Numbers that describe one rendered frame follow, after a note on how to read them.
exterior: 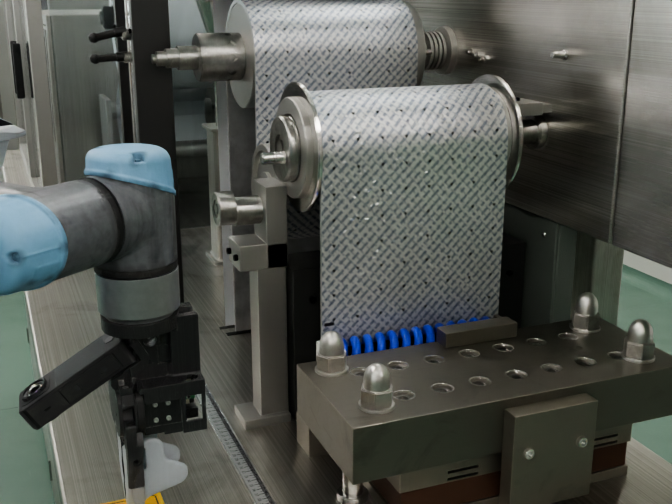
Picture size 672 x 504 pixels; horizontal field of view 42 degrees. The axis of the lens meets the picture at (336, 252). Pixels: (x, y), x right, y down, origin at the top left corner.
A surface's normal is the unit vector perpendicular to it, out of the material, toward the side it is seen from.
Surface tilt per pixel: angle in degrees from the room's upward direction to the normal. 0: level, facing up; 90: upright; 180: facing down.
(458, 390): 0
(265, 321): 90
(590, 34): 90
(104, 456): 0
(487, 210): 90
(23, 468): 0
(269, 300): 90
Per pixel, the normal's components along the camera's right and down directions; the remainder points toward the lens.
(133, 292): 0.12, 0.28
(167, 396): 0.37, 0.27
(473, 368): 0.00, -0.96
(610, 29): -0.93, 0.11
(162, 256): 0.75, 0.19
